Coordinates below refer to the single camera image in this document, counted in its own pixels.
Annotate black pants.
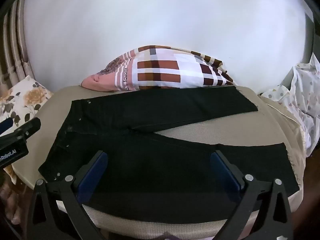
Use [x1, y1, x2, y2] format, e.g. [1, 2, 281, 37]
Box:
[39, 86, 300, 223]

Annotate floral pillow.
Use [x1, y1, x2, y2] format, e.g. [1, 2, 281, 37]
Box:
[1, 76, 53, 136]

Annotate beige striped curtain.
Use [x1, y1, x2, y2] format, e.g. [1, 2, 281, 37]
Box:
[1, 0, 34, 94]

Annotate beige textured bed sheet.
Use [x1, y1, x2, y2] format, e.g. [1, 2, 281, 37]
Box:
[16, 86, 305, 239]

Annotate white dotted blanket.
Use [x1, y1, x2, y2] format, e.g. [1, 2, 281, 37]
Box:
[261, 54, 319, 156]

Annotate pink plaid pillow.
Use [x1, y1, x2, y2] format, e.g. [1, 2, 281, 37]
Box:
[81, 45, 233, 92]

